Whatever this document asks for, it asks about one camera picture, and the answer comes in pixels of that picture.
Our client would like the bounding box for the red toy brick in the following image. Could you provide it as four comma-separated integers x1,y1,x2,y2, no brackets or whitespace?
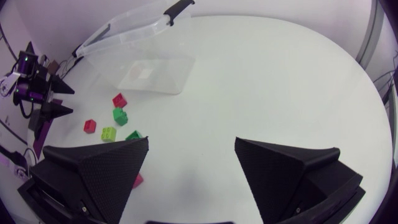
83,119,97,134
111,92,128,109

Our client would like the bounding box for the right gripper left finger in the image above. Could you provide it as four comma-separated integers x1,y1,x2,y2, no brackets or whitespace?
30,136,149,224

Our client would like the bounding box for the lime green toy brick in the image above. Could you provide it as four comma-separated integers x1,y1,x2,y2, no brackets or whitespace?
100,126,118,143

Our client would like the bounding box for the clear plastic container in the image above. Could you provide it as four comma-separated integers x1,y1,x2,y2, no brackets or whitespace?
72,0,197,96

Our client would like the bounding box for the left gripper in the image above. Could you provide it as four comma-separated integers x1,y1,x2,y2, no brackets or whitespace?
34,68,76,121

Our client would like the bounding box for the pink toy brick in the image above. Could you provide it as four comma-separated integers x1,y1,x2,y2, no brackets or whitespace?
132,172,145,190

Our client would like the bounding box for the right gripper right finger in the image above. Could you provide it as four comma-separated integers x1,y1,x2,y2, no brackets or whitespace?
234,136,364,224

